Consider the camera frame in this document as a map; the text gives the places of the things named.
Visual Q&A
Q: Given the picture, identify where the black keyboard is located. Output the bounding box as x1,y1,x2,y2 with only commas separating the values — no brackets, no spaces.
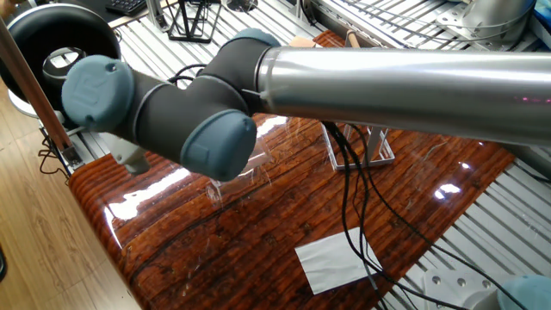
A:
102,0,149,16

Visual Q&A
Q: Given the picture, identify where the brown wooden post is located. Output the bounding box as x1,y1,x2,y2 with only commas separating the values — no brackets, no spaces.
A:
0,17,77,154

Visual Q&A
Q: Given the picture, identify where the black round fan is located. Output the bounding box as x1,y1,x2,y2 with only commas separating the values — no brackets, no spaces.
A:
0,3,124,114

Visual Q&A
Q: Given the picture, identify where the white wire cup rack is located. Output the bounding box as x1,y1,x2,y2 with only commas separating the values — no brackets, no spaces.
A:
323,123,398,172

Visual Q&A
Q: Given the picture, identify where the black wire stand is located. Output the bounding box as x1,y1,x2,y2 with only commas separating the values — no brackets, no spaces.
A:
167,0,215,44

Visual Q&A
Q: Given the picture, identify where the large wooden block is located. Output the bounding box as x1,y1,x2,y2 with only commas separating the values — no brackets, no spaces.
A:
289,34,316,49

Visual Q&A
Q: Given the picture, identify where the flat white paper sheet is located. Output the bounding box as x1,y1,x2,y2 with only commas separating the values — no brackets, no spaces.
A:
294,226,385,296

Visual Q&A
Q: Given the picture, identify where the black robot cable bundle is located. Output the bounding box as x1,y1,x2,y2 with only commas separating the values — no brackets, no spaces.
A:
327,123,483,298

